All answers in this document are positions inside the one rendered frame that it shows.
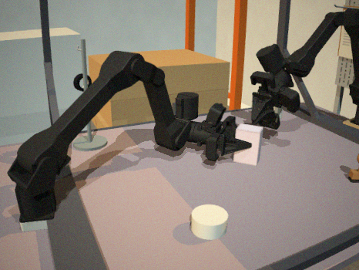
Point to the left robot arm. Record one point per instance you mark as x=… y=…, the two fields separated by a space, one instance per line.
x=303 y=59

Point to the pale yellow cylinder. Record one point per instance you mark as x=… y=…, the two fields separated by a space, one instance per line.
x=209 y=222

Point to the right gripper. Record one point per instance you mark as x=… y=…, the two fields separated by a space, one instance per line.
x=224 y=138

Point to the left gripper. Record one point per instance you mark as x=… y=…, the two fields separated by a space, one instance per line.
x=265 y=98

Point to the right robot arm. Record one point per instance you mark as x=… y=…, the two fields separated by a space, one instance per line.
x=44 y=154

